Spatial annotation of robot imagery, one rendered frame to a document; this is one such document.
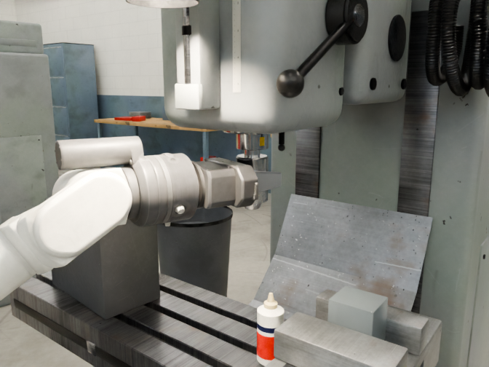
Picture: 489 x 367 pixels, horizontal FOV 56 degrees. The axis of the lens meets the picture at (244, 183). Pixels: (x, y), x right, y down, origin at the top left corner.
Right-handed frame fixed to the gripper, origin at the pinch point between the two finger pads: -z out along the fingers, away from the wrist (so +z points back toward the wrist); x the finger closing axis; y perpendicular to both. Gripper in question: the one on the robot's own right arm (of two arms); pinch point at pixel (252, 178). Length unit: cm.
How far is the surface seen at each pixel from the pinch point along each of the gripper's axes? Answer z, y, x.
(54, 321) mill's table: 23, 31, 33
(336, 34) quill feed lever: -3.3, -19.1, -12.5
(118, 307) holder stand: 13.9, 26.3, 22.1
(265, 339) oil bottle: 0.7, 23.2, -4.9
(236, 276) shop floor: -130, 122, 209
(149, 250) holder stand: 7.0, 17.1, 23.7
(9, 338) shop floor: 19, 124, 207
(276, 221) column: -28.7, 18.9, 31.1
